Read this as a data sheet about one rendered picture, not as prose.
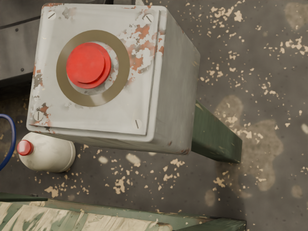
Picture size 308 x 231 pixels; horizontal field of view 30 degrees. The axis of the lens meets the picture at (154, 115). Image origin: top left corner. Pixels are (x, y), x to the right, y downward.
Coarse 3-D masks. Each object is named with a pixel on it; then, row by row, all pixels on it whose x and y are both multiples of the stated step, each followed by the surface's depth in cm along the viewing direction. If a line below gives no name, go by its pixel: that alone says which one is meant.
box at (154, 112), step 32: (64, 32) 51; (128, 32) 49; (160, 32) 49; (160, 64) 49; (192, 64) 61; (32, 96) 51; (64, 96) 50; (128, 96) 49; (160, 96) 49; (192, 96) 63; (32, 128) 51; (64, 128) 50; (96, 128) 49; (128, 128) 48; (160, 128) 50; (192, 128) 64
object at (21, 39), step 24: (0, 0) 141; (24, 0) 140; (48, 0) 138; (72, 0) 136; (96, 0) 134; (0, 24) 140; (24, 24) 136; (0, 48) 137; (24, 48) 135; (0, 72) 136; (24, 72) 134; (0, 96) 145
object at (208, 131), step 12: (204, 108) 87; (204, 120) 87; (216, 120) 98; (192, 132) 79; (204, 132) 88; (216, 132) 99; (228, 132) 114; (192, 144) 89; (204, 144) 90; (216, 144) 100; (228, 144) 115; (240, 144) 135; (216, 156) 116; (228, 156) 117; (240, 156) 137
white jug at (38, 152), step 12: (24, 144) 131; (36, 144) 133; (48, 144) 135; (60, 144) 140; (72, 144) 147; (24, 156) 134; (36, 156) 134; (48, 156) 135; (60, 156) 140; (72, 156) 146; (36, 168) 136; (48, 168) 138; (60, 168) 144
